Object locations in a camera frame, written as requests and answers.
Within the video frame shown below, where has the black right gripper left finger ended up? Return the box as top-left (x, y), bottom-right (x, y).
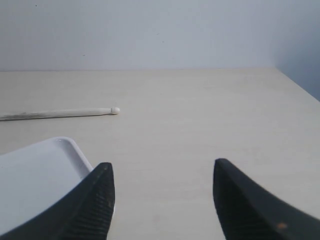
top-left (0, 162), bottom-right (115, 240)

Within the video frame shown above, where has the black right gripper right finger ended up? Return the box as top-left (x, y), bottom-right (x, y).
top-left (212, 158), bottom-right (320, 240)

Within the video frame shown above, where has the white drumstick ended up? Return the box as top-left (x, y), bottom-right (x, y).
top-left (0, 107), bottom-right (120, 121)

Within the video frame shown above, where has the white plastic tray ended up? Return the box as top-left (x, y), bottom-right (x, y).
top-left (0, 137), bottom-right (99, 236)

